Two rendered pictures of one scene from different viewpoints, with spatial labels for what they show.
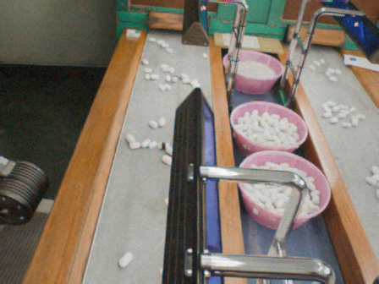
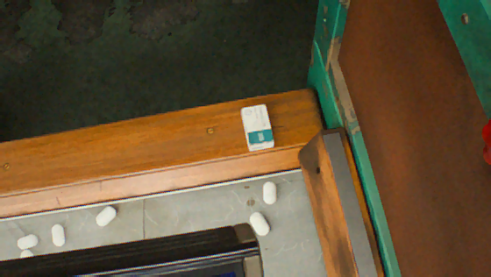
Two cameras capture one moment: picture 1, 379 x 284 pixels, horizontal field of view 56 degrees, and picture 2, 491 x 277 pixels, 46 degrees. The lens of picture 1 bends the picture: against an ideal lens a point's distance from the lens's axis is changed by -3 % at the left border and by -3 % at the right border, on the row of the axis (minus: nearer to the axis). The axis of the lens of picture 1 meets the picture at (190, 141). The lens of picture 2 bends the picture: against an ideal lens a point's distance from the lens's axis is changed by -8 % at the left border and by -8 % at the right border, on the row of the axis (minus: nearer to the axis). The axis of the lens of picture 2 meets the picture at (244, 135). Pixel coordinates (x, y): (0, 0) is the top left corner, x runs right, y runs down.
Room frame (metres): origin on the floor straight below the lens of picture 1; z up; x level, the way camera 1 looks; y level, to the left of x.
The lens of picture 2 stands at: (1.57, -0.08, 1.56)
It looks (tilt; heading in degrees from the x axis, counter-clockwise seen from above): 63 degrees down; 82
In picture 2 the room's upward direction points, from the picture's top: straight up
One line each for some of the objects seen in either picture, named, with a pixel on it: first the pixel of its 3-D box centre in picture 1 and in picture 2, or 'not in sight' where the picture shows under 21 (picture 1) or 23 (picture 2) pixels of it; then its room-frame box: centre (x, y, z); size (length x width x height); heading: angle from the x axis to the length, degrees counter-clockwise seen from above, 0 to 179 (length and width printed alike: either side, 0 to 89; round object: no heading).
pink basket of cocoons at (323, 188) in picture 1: (279, 192); not in sight; (0.76, -0.28, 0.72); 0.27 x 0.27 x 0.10
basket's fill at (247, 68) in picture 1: (250, 75); not in sight; (1.48, -0.24, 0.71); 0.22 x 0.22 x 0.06
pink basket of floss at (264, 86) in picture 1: (251, 73); not in sight; (1.48, -0.24, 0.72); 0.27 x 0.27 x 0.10
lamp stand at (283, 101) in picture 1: (316, 59); not in sight; (1.31, -0.45, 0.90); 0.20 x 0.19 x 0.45; 3
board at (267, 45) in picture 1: (248, 42); not in sight; (1.69, -0.22, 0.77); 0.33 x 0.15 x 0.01; 93
